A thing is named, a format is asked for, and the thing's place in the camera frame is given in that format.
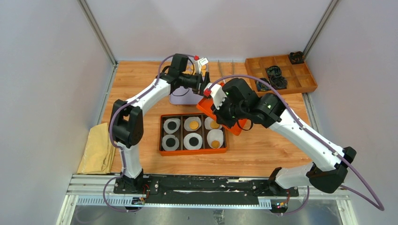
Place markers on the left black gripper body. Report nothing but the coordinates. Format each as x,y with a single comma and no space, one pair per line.
194,82

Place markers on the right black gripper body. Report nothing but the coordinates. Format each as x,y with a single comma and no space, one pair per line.
229,114

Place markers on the lavender cookie tray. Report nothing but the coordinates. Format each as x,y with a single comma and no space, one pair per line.
182,96

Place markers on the round yellow biscuit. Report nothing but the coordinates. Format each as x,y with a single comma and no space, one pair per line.
214,125
194,125

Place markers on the orange box lid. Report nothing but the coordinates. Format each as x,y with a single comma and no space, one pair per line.
206,107

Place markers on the metal tongs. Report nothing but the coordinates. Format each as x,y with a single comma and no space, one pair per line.
221,71

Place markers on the swirl yellow cookie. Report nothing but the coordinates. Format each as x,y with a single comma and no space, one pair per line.
215,144

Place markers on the black sandwich cookie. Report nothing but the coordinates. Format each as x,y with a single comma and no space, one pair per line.
170,142
172,125
194,141

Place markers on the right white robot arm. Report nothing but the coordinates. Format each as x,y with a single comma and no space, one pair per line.
329,167

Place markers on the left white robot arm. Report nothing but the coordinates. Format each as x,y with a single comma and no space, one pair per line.
126,127

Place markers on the black rolled fabric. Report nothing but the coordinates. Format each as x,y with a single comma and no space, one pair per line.
261,87
273,71
296,57
278,82

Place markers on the wooden divided organizer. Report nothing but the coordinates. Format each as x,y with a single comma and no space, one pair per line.
299,77

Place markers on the orange compartment box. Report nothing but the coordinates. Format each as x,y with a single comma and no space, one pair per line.
181,133

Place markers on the tan folded cloth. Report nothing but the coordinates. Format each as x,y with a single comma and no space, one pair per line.
99,152

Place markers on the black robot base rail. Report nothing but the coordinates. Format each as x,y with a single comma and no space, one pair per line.
201,190

